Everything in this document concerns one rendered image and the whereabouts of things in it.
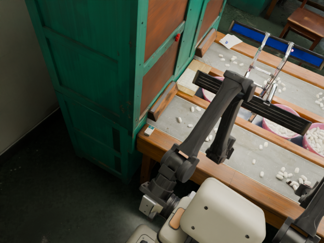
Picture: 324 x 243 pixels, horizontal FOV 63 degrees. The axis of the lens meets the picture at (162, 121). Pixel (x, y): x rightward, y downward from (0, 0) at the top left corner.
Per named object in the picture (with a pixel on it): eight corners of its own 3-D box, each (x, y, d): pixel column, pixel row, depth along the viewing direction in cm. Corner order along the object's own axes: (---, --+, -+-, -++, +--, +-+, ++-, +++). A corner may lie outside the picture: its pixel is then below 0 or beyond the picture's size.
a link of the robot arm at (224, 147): (225, 74, 98) (251, 87, 93) (233, 71, 102) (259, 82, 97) (201, 156, 124) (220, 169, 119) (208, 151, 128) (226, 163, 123)
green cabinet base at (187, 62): (130, 188, 213) (132, 132, 145) (75, 155, 224) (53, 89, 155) (198, 85, 287) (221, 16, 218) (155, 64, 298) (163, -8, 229)
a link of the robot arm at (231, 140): (204, 153, 123) (219, 164, 119) (215, 132, 120) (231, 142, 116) (213, 151, 133) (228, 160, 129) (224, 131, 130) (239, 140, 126)
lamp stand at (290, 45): (258, 106, 188) (290, 59, 151) (232, 94, 192) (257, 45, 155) (265, 90, 198) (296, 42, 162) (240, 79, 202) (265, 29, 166)
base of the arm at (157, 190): (138, 188, 89) (167, 209, 86) (150, 168, 88) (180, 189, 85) (145, 184, 97) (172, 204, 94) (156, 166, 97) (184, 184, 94)
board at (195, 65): (192, 97, 174) (193, 96, 173) (172, 87, 177) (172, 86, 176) (211, 68, 192) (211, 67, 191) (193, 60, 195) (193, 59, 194)
